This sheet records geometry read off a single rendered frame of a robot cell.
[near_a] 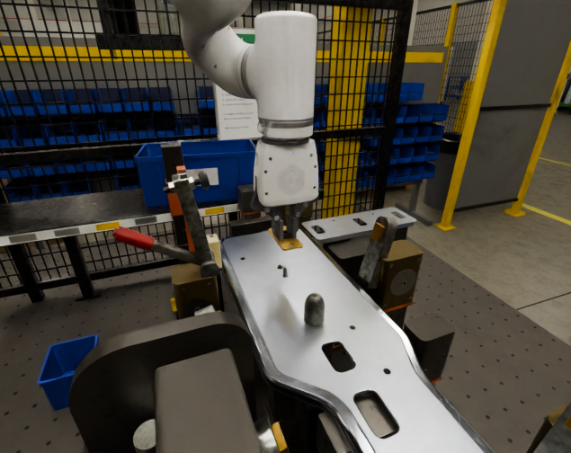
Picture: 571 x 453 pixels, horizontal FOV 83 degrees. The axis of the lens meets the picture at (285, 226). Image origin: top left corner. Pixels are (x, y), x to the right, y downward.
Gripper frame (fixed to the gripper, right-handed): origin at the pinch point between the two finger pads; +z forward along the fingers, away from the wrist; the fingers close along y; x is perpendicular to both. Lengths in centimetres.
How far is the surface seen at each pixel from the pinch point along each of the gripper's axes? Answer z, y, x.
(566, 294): 109, 219, 45
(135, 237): -2.8, -23.9, -1.0
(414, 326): 11.4, 14.5, -19.0
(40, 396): 41, -52, 16
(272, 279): 10.5, -2.5, -0.3
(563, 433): 5.4, 12.6, -39.8
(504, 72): -22, 243, 152
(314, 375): 10.5, -4.4, -22.1
